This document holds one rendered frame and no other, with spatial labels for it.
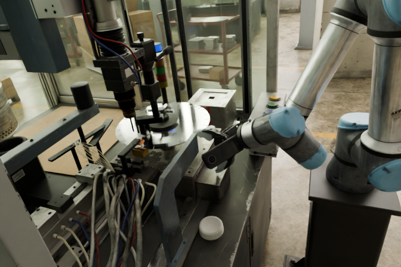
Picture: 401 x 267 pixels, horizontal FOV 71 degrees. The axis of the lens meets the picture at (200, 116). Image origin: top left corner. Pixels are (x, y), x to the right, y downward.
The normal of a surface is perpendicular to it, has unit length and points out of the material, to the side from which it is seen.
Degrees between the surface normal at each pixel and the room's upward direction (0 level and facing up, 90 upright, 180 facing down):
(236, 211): 0
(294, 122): 56
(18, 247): 90
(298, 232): 0
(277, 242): 0
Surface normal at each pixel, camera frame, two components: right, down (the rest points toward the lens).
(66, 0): 0.93, 0.08
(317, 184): -0.11, -0.88
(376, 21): -0.93, 0.32
